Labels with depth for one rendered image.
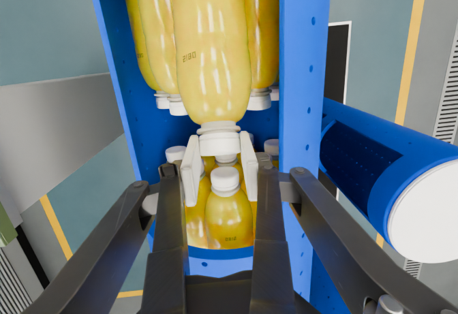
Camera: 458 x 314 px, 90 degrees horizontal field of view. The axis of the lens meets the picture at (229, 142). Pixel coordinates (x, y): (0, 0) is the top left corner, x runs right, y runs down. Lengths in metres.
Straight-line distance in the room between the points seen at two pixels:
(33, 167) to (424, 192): 0.94
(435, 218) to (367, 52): 1.17
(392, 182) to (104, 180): 1.65
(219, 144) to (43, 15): 1.59
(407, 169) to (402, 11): 1.28
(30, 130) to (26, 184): 0.14
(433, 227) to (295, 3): 0.60
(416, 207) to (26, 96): 0.99
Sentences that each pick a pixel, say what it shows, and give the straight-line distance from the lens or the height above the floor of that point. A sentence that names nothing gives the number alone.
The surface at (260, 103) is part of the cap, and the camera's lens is 0.31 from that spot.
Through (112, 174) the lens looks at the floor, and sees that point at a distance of 1.78.
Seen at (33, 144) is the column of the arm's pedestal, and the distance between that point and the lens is 0.82.
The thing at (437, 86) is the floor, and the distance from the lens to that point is 2.00.
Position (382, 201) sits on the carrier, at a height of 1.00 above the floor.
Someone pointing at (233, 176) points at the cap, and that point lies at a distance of 0.30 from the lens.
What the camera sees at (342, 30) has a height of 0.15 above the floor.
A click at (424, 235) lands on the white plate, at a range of 0.72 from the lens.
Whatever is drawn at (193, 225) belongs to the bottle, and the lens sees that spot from 0.38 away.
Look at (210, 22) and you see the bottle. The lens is 0.21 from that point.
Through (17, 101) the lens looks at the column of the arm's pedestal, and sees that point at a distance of 0.81.
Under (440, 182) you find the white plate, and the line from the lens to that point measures 0.65.
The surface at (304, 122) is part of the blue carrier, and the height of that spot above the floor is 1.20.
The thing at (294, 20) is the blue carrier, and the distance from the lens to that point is 0.23.
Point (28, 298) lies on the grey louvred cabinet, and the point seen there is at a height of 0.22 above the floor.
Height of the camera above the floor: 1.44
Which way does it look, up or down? 70 degrees down
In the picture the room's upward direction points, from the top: 173 degrees clockwise
